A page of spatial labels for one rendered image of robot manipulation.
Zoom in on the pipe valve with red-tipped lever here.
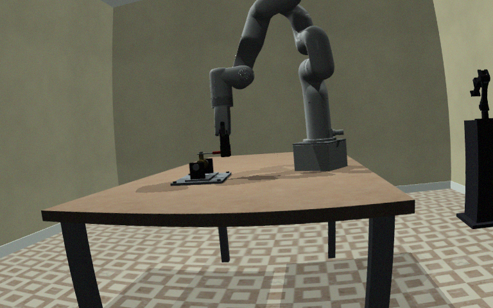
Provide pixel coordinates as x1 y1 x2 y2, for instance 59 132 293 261
185 151 221 182

